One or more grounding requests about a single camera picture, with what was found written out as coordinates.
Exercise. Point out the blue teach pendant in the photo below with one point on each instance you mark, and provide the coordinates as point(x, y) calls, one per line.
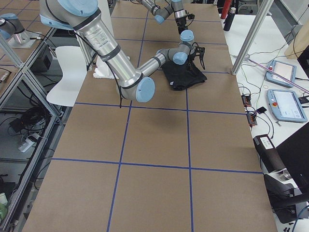
point(286, 70)
point(286, 106)

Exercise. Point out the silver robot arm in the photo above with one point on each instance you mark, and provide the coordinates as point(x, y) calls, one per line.
point(175, 7)
point(84, 16)

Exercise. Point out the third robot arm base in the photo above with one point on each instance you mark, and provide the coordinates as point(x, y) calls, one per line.
point(14, 32)

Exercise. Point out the far blue teach pendant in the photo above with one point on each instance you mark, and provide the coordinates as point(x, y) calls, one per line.
point(286, 70)

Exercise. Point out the white plastic chair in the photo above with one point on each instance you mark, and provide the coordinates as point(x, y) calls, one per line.
point(73, 66)

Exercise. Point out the aluminium frame post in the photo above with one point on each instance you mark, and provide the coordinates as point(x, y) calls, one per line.
point(257, 22)

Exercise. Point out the black graphic t-shirt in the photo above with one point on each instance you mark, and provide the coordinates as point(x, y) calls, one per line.
point(179, 78)

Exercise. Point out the near blue teach pendant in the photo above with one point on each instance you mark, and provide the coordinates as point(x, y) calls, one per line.
point(286, 106)

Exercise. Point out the red bottle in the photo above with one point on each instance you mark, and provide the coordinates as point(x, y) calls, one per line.
point(225, 9)

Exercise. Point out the white power strip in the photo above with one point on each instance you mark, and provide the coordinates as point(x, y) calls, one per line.
point(29, 142)

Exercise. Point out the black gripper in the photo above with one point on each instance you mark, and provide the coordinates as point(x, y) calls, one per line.
point(180, 23)
point(200, 53)

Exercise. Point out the black water bottle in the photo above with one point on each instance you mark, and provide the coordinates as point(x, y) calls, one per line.
point(229, 19)

